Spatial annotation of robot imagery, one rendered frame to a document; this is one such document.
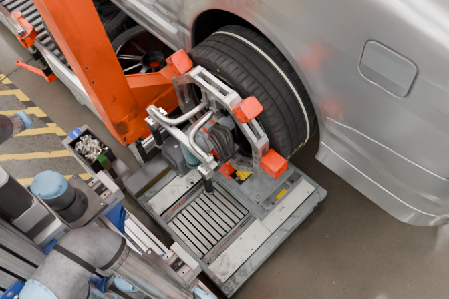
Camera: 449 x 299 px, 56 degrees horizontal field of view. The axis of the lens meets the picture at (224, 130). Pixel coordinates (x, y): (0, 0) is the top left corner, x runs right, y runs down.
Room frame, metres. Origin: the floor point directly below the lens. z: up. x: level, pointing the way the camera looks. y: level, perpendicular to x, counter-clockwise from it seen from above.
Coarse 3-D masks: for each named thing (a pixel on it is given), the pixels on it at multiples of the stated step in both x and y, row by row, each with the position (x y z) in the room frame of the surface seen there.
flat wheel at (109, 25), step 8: (96, 0) 2.53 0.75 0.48; (104, 0) 2.52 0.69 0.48; (96, 8) 2.50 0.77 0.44; (104, 8) 2.43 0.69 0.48; (112, 8) 2.42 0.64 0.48; (120, 16) 2.29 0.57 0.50; (128, 16) 2.30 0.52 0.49; (104, 24) 2.25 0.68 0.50; (112, 24) 2.23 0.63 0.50; (120, 24) 2.23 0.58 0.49; (128, 24) 2.28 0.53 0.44; (136, 24) 2.36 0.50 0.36; (48, 32) 2.27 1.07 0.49; (112, 32) 2.19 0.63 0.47; (120, 32) 2.21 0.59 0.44; (112, 40) 2.17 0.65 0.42
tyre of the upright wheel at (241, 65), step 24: (216, 48) 1.21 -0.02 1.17; (240, 48) 1.18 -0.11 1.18; (264, 48) 1.17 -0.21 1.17; (216, 72) 1.13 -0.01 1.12; (240, 72) 1.06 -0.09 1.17; (264, 72) 1.06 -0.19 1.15; (288, 72) 1.06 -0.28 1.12; (192, 96) 1.31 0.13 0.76; (264, 96) 0.97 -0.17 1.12; (288, 96) 0.98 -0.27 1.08; (264, 120) 0.92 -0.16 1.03; (288, 120) 0.91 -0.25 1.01; (312, 120) 0.95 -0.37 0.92; (288, 144) 0.86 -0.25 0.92
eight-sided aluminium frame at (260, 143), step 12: (192, 72) 1.14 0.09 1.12; (204, 72) 1.13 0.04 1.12; (180, 84) 1.21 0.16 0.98; (204, 84) 1.07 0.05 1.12; (216, 84) 1.07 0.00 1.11; (180, 96) 1.24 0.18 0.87; (216, 96) 1.01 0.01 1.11; (228, 96) 0.99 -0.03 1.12; (180, 108) 1.26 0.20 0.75; (192, 108) 1.25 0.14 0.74; (228, 108) 0.95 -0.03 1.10; (192, 120) 1.20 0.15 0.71; (252, 120) 0.92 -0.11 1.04; (252, 144) 0.86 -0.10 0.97; (264, 144) 0.85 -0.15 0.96; (240, 156) 1.01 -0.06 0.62; (240, 168) 0.94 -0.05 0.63; (252, 168) 0.87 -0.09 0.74
